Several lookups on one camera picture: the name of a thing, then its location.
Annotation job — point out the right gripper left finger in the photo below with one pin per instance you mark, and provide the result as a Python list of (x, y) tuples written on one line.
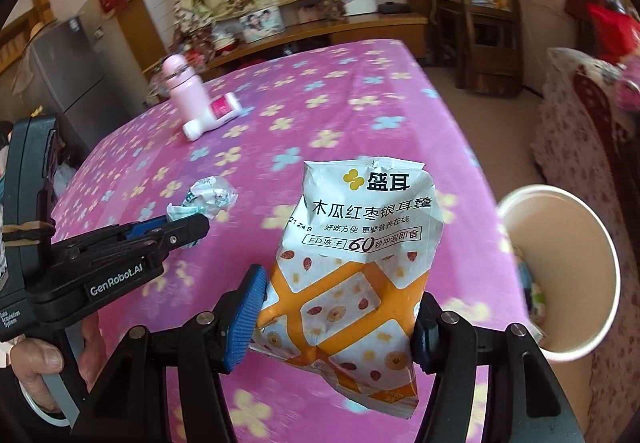
[(129, 402)]

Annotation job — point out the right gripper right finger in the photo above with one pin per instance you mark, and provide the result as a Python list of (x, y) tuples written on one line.
[(524, 401)]

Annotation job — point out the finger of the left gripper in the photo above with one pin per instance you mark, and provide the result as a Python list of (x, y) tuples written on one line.
[(170, 235), (139, 229)]

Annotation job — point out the white wrapper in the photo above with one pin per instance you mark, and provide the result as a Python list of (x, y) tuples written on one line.
[(207, 196)]

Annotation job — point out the white orange snack bag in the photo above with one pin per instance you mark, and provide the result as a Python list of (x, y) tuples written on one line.
[(349, 276)]

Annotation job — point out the white trash bucket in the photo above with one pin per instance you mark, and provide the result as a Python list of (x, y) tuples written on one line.
[(565, 272)]

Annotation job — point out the person's left hand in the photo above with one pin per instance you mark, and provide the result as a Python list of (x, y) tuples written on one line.
[(32, 359)]

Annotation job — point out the pink floral tablecloth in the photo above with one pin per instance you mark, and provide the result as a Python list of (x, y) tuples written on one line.
[(368, 98)]

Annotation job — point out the pink thermos bottle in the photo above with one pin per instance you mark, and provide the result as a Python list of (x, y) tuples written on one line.
[(186, 89)]

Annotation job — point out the white bottle pink label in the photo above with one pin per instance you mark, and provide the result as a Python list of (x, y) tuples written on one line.
[(219, 112)]

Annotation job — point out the grey refrigerator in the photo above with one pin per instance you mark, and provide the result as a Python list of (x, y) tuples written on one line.
[(68, 80)]

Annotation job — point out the wooden sideboard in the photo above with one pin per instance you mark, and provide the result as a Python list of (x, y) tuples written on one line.
[(410, 29)]

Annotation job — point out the framed couple photo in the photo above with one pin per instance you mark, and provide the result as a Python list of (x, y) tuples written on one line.
[(262, 24)]

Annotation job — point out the pink cartoon blanket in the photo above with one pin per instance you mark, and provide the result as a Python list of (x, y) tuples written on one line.
[(627, 91)]

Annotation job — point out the red bag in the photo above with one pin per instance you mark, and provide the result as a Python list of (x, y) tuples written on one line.
[(617, 34)]

